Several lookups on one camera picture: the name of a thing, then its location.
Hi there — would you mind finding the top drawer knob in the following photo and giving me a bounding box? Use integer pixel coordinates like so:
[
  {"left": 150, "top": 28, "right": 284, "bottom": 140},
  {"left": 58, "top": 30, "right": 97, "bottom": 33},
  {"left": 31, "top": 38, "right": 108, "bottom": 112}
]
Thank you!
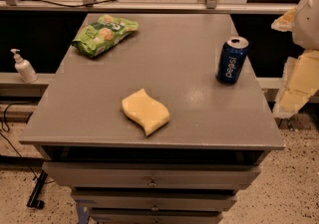
[{"left": 148, "top": 178, "right": 158, "bottom": 188}]

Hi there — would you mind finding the black metal floor stand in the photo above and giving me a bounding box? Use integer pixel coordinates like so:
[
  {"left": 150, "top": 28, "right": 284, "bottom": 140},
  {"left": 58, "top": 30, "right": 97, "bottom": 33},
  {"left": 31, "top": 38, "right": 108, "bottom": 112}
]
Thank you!
[{"left": 27, "top": 171, "right": 48, "bottom": 209}]

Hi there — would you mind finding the black floor cable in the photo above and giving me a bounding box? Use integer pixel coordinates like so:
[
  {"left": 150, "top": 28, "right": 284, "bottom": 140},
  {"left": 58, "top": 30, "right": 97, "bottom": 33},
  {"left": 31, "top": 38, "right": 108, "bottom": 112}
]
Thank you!
[{"left": 0, "top": 102, "right": 39, "bottom": 181}]

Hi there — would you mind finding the drawer knob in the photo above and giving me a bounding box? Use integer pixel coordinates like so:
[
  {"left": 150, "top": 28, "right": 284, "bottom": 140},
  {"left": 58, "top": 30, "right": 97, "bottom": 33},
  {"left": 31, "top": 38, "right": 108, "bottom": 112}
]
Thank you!
[
  {"left": 148, "top": 178, "right": 158, "bottom": 188},
  {"left": 151, "top": 204, "right": 160, "bottom": 212}
]

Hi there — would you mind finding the green rice chip bag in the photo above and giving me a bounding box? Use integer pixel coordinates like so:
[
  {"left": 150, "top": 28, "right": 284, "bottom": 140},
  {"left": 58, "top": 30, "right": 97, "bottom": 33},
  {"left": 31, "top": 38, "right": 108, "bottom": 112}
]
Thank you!
[{"left": 72, "top": 15, "right": 139, "bottom": 58}]

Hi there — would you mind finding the black cable on ledge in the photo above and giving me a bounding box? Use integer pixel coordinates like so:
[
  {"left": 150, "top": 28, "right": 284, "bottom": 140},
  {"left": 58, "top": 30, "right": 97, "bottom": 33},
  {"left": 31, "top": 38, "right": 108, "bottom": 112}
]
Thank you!
[{"left": 0, "top": 0, "right": 119, "bottom": 8}]

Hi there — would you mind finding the yellow wavy sponge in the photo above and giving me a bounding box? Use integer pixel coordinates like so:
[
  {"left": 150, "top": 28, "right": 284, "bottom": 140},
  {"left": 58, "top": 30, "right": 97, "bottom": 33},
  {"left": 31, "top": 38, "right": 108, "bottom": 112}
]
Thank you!
[{"left": 122, "top": 89, "right": 170, "bottom": 136}]

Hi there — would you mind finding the white pump dispenser bottle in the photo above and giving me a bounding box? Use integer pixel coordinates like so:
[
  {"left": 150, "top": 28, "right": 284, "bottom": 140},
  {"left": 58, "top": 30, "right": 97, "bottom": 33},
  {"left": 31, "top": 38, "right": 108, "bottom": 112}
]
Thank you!
[{"left": 11, "top": 49, "right": 38, "bottom": 83}]

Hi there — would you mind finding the grey drawer cabinet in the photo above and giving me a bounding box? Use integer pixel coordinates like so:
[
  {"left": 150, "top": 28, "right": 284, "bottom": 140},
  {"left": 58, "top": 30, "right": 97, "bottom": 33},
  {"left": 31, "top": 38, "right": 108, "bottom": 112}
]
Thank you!
[{"left": 21, "top": 14, "right": 283, "bottom": 224}]

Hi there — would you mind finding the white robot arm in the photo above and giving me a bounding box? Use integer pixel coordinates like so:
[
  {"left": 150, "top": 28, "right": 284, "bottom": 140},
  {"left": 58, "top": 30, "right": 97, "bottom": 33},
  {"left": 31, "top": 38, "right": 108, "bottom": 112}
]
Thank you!
[{"left": 271, "top": 0, "right": 319, "bottom": 118}]

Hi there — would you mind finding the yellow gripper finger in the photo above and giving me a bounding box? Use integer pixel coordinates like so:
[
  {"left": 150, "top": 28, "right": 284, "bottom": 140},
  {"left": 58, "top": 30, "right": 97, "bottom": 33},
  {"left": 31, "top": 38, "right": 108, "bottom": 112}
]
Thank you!
[
  {"left": 271, "top": 7, "right": 297, "bottom": 32},
  {"left": 272, "top": 50, "right": 319, "bottom": 118}
]

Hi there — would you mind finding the blue pepsi can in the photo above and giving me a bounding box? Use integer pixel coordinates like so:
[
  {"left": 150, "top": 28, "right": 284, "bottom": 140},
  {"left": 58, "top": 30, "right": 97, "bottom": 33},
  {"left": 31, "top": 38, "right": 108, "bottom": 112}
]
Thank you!
[{"left": 216, "top": 36, "right": 249, "bottom": 85}]

